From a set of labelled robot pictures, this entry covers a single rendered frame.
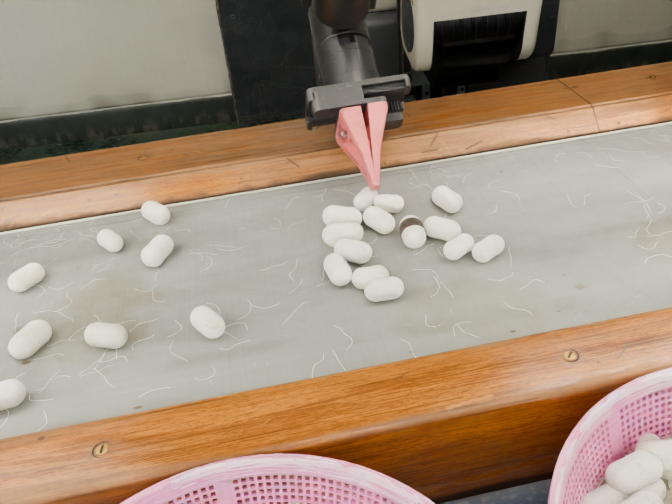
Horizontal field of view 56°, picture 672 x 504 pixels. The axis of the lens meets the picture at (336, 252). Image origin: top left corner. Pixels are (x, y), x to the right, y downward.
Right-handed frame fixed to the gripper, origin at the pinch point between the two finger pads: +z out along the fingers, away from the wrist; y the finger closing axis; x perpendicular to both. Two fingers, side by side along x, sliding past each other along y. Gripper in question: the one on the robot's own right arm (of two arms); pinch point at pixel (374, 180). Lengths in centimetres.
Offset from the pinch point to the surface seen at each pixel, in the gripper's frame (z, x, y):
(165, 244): 3.2, -1.1, -20.4
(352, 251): 7.9, -5.0, -4.3
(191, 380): 16.6, -10.1, -18.5
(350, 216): 3.8, -2.0, -3.3
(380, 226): 5.5, -2.6, -0.9
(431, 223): 6.4, -4.1, 3.4
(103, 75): -125, 171, -62
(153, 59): -126, 167, -41
